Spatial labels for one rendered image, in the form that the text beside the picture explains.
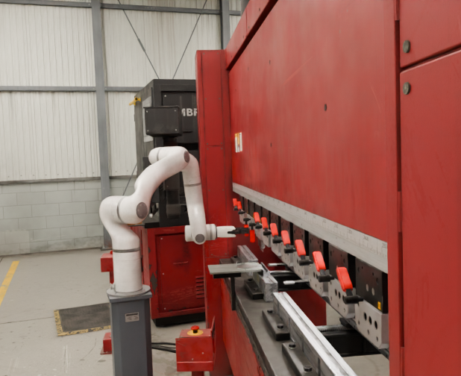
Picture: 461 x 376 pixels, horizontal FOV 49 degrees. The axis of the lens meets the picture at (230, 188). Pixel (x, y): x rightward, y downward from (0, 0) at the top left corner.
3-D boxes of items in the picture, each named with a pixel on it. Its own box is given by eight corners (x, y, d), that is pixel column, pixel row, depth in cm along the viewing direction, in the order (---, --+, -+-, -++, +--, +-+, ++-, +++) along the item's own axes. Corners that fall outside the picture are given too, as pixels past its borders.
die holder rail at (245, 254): (237, 259, 348) (236, 245, 347) (246, 258, 348) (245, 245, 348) (248, 276, 298) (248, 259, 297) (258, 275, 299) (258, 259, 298)
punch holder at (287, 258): (280, 259, 197) (280, 216, 196) (302, 257, 198) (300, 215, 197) (289, 267, 182) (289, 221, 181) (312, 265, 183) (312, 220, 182)
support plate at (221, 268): (207, 266, 274) (207, 265, 274) (256, 263, 277) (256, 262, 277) (210, 274, 256) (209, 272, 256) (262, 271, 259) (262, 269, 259)
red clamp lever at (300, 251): (293, 238, 157) (300, 263, 150) (306, 237, 158) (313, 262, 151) (292, 242, 158) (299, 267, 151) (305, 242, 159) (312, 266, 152)
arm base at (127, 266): (108, 299, 213) (106, 256, 212) (104, 289, 231) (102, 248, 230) (154, 294, 219) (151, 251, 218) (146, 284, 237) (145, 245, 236)
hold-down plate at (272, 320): (262, 316, 223) (262, 309, 222) (274, 315, 223) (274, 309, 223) (276, 341, 193) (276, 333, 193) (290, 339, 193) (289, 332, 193)
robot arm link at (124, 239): (126, 253, 215) (123, 197, 214) (96, 250, 226) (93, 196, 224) (145, 248, 226) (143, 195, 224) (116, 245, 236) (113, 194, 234)
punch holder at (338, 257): (328, 303, 137) (327, 242, 136) (359, 301, 138) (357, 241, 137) (347, 321, 122) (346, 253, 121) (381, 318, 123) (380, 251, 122)
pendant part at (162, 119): (156, 218, 411) (151, 112, 406) (186, 216, 412) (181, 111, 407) (148, 227, 360) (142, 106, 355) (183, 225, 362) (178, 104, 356)
